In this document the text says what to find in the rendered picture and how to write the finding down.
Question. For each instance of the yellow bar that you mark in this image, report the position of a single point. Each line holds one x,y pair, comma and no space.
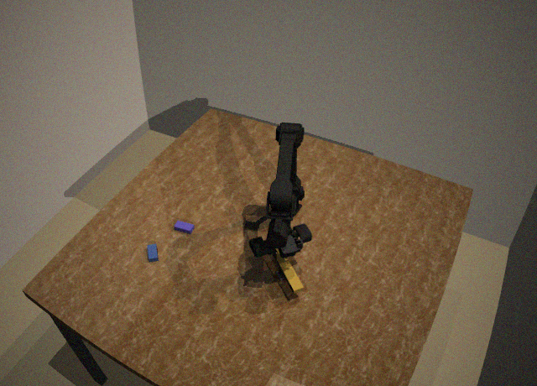
289,274

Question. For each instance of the blue rectangular block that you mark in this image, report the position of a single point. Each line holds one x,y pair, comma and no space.
153,252

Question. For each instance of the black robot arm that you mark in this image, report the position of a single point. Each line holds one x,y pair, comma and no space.
285,192

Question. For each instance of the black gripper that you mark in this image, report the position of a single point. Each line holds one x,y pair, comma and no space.
260,247

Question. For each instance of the purple rectangular block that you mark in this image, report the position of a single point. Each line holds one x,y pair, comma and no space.
184,227

